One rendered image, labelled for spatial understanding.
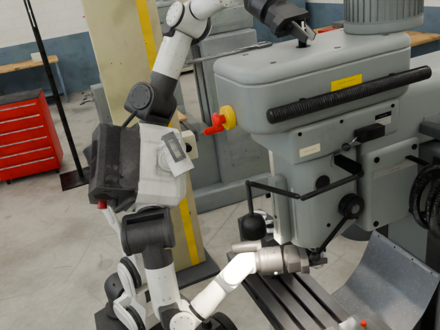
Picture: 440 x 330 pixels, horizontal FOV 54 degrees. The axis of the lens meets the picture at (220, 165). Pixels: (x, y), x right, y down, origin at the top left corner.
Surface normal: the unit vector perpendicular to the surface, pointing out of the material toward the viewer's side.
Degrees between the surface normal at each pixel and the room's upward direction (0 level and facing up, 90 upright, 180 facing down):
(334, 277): 0
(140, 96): 61
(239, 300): 0
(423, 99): 90
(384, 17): 90
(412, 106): 90
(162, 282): 74
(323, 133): 90
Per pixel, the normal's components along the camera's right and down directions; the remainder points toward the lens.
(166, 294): 0.23, 0.11
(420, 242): -0.91, 0.29
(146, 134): 0.48, -0.26
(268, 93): 0.11, 0.41
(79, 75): 0.39, 0.34
